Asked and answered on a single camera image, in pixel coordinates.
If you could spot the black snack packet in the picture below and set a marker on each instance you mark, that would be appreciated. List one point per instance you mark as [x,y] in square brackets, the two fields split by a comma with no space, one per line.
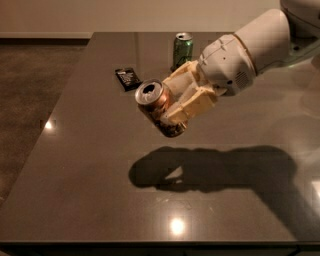
[128,78]

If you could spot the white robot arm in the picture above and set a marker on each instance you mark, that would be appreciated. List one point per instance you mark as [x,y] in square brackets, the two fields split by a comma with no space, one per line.
[277,38]

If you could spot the orange soda can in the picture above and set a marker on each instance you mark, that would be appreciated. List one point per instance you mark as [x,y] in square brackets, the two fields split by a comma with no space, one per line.
[154,98]

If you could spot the green soda can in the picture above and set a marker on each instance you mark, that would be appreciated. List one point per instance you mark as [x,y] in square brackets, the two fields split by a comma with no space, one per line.
[182,49]

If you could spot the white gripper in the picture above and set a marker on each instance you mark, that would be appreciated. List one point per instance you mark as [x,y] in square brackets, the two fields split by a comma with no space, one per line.
[226,65]

